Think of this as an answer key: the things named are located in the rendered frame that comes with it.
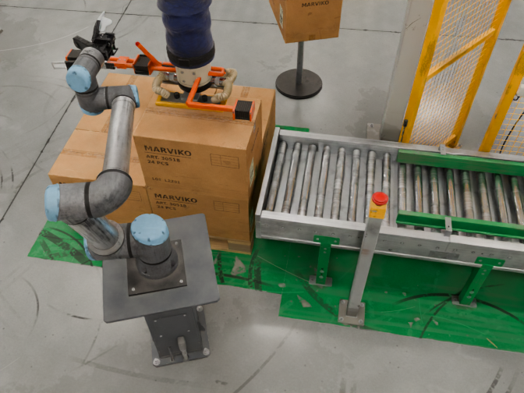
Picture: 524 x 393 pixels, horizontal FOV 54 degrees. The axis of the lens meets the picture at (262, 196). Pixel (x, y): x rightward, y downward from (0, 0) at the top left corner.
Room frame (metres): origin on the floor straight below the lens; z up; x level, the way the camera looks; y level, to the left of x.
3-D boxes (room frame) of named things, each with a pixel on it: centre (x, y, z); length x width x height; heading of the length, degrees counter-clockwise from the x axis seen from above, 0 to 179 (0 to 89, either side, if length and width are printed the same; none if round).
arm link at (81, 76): (1.63, 0.67, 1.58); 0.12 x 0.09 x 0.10; 169
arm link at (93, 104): (1.63, 0.66, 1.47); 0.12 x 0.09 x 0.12; 96
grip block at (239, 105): (1.80, 0.07, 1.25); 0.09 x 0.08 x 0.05; 169
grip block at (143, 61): (2.15, 0.57, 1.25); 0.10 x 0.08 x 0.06; 169
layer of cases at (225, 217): (2.47, 0.57, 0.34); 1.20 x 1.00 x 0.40; 79
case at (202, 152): (2.11, 0.33, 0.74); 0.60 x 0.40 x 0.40; 78
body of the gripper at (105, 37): (1.79, 0.63, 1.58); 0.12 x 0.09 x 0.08; 169
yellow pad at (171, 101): (2.01, 0.34, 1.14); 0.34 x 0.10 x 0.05; 79
